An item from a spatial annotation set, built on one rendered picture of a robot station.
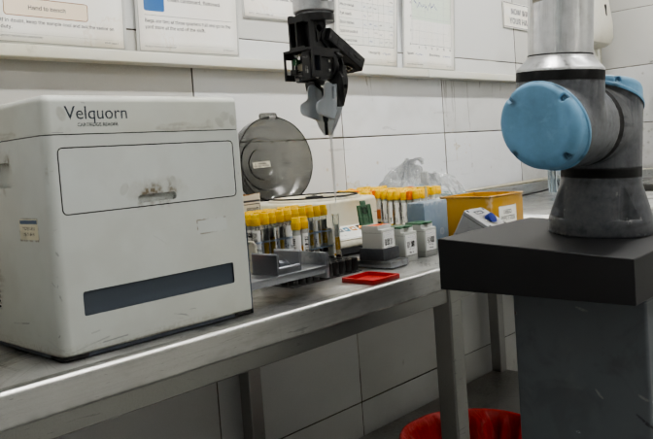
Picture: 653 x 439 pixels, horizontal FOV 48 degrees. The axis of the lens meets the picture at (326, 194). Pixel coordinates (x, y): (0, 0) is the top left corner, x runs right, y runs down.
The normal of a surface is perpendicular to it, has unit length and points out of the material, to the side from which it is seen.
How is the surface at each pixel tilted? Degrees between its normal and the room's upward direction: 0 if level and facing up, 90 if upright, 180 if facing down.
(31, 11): 92
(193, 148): 90
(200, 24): 93
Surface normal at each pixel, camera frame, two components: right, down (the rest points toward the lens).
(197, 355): 0.73, -0.02
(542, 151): -0.68, 0.21
